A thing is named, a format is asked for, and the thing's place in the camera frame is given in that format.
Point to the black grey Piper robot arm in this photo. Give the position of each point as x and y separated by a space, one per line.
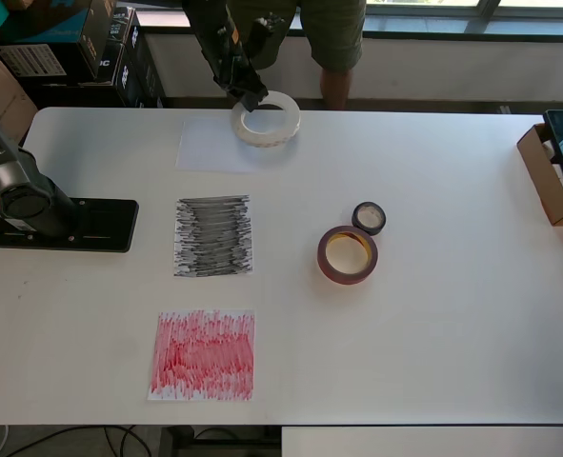
28 204

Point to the black box with white label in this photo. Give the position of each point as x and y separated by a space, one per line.
28 62

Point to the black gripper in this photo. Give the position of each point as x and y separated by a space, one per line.
235 69

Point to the red scribbled paper sheet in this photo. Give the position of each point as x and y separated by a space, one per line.
205 357

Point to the blank white paper sheet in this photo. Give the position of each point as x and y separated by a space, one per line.
200 147

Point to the person in dark shirt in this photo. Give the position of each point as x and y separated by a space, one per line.
333 38

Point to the red Scotch tape roll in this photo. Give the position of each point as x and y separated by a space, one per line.
347 278

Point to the black table leg frame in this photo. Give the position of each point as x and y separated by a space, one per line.
176 443

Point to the black electrical tape roll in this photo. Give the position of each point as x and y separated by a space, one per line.
381 227

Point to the black printed box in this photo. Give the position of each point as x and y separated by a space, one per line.
143 71

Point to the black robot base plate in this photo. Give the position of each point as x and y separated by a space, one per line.
114 224

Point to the white tape roll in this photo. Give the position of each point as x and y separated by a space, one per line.
262 142

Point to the open cardboard box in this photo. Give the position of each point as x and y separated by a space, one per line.
543 190

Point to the black box with teal print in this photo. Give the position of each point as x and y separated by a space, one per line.
47 26

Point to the black scribbled paper sheet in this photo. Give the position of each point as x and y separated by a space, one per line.
214 238

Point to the small black box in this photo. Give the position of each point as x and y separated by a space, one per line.
124 26

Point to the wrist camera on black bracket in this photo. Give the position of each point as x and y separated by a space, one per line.
262 33

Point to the white panel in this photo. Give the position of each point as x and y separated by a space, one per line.
428 443

